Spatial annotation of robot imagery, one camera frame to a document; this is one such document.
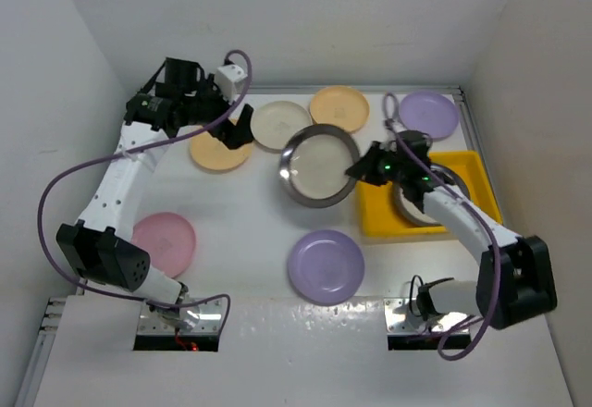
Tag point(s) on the yellow plastic bin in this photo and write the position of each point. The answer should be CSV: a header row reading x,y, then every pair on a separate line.
x,y
381,222

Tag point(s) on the aluminium back rail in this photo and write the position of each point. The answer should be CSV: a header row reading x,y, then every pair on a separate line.
x,y
313,88

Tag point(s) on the orange plate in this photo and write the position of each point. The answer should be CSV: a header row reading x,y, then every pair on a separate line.
x,y
212,155
341,106

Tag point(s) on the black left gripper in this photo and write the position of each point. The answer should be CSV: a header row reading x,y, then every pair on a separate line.
x,y
233,135

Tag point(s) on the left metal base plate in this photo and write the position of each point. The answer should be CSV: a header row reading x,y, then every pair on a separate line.
x,y
199,320

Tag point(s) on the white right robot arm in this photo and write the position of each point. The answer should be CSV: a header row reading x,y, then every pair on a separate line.
x,y
515,280

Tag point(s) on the pink plate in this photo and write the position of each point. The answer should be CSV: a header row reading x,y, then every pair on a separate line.
x,y
169,239

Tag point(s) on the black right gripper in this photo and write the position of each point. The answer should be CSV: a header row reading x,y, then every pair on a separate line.
x,y
365,166

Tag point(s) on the aluminium left rail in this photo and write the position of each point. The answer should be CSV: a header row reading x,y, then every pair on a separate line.
x,y
41,350

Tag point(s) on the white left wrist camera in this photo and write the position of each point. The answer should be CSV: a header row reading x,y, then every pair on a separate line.
x,y
230,80

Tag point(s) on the cream plate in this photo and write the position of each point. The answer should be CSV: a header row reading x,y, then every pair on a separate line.
x,y
273,124

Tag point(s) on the purple plate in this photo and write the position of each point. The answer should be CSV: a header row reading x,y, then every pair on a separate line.
x,y
326,267
429,112

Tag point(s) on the orange plate back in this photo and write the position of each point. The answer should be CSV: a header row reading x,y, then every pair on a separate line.
x,y
341,106

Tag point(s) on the purple plate front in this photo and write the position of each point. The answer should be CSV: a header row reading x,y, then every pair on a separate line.
x,y
326,267

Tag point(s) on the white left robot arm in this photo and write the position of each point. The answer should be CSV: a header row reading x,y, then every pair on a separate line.
x,y
98,245

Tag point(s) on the steel rimmed plate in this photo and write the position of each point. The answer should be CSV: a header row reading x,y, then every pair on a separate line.
x,y
312,166

